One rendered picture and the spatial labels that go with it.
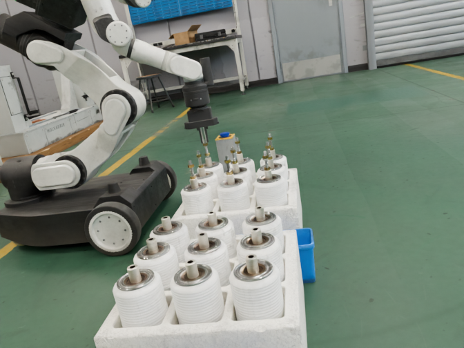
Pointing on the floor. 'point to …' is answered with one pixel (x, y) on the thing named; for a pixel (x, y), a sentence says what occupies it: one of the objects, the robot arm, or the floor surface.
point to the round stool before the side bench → (154, 89)
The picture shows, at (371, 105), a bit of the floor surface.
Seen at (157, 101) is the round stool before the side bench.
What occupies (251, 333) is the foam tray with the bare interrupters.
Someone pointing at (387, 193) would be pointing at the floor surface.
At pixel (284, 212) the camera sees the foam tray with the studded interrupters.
